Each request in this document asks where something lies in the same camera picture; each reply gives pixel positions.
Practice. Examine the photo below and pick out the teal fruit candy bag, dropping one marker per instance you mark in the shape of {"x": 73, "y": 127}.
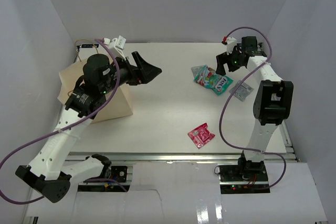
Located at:
{"x": 208, "y": 78}

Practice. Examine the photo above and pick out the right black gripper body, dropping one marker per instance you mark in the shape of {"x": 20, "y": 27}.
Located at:
{"x": 238, "y": 50}

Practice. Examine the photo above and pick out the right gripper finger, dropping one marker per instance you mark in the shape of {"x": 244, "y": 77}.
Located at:
{"x": 233, "y": 61}
{"x": 221, "y": 60}

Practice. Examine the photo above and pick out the aluminium front rail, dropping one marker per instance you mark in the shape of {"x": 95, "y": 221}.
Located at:
{"x": 173, "y": 157}

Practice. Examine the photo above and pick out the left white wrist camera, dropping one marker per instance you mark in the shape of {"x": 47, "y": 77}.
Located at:
{"x": 116, "y": 46}

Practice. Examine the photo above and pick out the beige paper bag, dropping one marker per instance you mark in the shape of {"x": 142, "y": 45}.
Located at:
{"x": 120, "y": 105}

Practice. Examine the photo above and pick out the silver grey sachet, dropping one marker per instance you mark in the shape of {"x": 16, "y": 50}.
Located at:
{"x": 242, "y": 91}

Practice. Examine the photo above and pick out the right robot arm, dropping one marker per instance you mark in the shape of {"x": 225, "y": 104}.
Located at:
{"x": 245, "y": 162}

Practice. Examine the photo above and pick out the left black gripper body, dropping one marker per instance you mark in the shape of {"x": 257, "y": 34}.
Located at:
{"x": 133, "y": 77}

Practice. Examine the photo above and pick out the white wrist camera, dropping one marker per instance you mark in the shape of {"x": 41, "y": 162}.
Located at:
{"x": 116, "y": 46}
{"x": 230, "y": 43}

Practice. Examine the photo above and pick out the blue table label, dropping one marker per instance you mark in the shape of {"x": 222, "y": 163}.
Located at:
{"x": 89, "y": 46}

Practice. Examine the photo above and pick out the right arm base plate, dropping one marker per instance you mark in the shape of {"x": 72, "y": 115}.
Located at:
{"x": 232, "y": 181}

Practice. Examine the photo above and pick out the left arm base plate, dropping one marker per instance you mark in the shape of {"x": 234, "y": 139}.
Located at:
{"x": 117, "y": 183}

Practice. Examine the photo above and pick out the red snack packet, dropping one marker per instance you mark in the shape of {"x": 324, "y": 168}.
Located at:
{"x": 200, "y": 136}

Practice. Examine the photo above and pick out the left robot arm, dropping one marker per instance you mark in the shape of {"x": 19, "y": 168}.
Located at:
{"x": 46, "y": 173}

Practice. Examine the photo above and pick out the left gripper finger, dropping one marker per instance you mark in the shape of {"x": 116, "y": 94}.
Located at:
{"x": 149, "y": 72}
{"x": 140, "y": 62}

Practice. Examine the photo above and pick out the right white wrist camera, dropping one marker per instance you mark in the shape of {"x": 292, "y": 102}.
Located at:
{"x": 230, "y": 43}

